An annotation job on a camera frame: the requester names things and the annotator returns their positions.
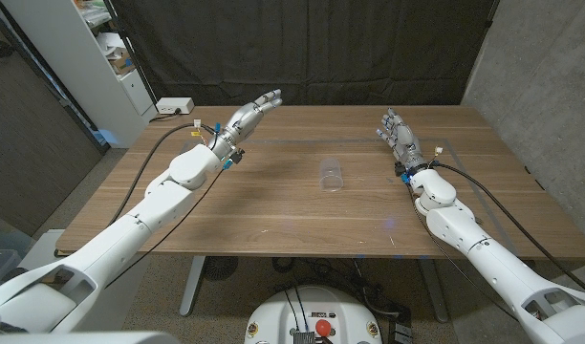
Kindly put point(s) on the clear plastic measuring cup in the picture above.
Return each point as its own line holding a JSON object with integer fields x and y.
{"x": 331, "y": 174}

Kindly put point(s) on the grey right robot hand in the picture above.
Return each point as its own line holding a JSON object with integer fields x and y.
{"x": 405, "y": 141}

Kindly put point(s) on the white shelf cabinet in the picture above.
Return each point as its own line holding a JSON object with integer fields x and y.
{"x": 77, "y": 67}

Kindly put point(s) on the white power strip box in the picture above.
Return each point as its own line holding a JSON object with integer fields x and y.
{"x": 175, "y": 105}

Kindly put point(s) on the cardboard box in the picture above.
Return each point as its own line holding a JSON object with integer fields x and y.
{"x": 122, "y": 62}

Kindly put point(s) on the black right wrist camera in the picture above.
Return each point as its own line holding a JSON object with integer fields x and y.
{"x": 401, "y": 171}

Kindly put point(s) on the black fabric backdrop curtain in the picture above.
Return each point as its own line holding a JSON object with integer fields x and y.
{"x": 302, "y": 48}

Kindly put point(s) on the black round floor device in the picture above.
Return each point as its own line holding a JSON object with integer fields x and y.
{"x": 221, "y": 267}

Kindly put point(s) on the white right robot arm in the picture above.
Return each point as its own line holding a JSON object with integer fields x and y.
{"x": 464, "y": 229}

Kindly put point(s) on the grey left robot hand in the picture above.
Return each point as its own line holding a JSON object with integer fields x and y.
{"x": 242, "y": 124}

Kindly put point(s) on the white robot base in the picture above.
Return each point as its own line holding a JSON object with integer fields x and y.
{"x": 311, "y": 306}

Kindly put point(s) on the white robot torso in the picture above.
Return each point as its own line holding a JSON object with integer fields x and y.
{"x": 82, "y": 338}

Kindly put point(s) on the dark wooden door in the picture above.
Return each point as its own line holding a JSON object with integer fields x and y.
{"x": 29, "y": 143}

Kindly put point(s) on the black backdrop stand pole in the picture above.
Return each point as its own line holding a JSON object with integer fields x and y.
{"x": 130, "y": 52}

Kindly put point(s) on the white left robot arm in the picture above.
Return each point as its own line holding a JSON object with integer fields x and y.
{"x": 130, "y": 224}

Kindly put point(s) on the red emergency stop button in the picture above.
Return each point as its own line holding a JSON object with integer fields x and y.
{"x": 323, "y": 328}

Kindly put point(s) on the grey metal table leg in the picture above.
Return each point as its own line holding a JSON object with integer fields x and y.
{"x": 433, "y": 291}
{"x": 192, "y": 286}

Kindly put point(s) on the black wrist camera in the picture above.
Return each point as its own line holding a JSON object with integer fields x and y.
{"x": 401, "y": 171}
{"x": 235, "y": 156}

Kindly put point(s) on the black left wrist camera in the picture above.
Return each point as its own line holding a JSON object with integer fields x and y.
{"x": 235, "y": 156}

